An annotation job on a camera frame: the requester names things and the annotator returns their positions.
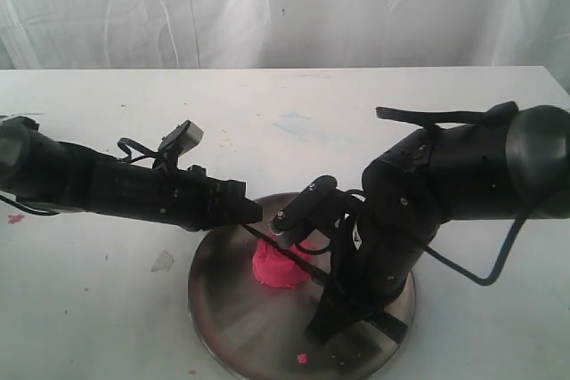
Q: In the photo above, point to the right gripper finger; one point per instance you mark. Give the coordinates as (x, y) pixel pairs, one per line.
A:
(335, 312)

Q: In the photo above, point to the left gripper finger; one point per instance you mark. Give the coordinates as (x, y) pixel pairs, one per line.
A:
(234, 212)

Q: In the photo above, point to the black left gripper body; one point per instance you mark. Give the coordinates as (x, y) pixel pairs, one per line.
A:
(184, 198)

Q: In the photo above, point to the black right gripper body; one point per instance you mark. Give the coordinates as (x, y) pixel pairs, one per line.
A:
(374, 253)

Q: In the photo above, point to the black knife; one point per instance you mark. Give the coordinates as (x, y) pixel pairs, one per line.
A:
(311, 271)

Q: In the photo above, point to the pink clay lump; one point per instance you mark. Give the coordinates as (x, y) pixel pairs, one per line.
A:
(272, 269)

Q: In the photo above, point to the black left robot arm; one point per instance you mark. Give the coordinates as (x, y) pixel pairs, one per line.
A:
(47, 177)

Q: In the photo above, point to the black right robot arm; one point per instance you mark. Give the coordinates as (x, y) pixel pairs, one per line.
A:
(504, 164)

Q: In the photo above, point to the clear tape piece lower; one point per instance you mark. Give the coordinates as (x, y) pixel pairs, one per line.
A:
(164, 262)

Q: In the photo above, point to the round stainless steel plate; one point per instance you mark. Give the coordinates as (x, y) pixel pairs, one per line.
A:
(256, 332)

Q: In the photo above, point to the pink dough crumb on table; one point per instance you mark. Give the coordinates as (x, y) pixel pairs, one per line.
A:
(14, 218)

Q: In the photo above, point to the white backdrop curtain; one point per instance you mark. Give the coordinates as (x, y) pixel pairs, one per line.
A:
(236, 34)

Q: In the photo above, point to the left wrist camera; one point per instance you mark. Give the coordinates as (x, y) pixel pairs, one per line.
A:
(182, 139)

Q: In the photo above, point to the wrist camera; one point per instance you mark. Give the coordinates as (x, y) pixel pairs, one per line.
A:
(182, 139)
(295, 222)

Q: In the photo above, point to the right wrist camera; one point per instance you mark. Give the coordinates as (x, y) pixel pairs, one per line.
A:
(295, 222)

